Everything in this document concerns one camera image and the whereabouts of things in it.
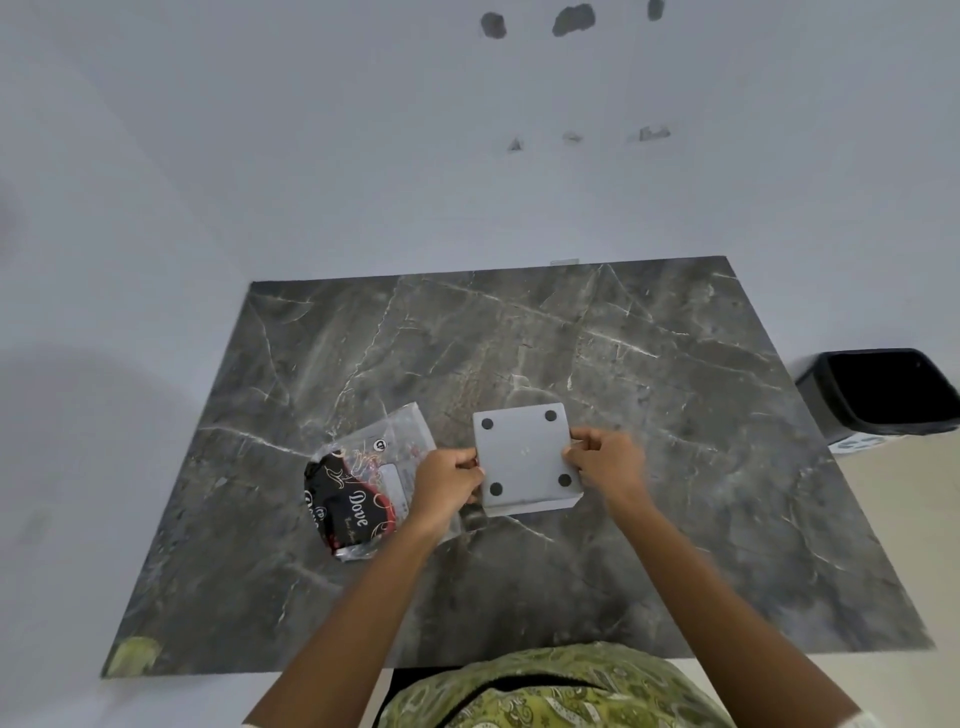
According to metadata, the person's left forearm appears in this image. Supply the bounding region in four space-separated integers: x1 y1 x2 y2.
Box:
241 507 450 728

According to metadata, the clear plastic bag of chocolates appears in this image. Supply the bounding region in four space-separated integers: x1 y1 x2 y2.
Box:
303 402 462 564

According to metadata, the person's green patterned clothing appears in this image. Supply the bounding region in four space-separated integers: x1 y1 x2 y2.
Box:
377 642 738 728

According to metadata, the person's right hand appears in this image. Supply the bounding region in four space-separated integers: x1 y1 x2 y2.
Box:
564 428 648 515

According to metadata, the black waste bin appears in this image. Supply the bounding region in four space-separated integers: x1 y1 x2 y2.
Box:
793 348 960 445

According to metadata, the person's left hand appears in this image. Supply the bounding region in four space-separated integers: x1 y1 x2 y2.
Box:
403 447 483 533

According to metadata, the person's right forearm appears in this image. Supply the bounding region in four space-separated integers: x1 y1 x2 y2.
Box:
602 491 864 728

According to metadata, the grey square box with black feet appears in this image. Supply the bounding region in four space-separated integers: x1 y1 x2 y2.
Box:
472 402 584 518

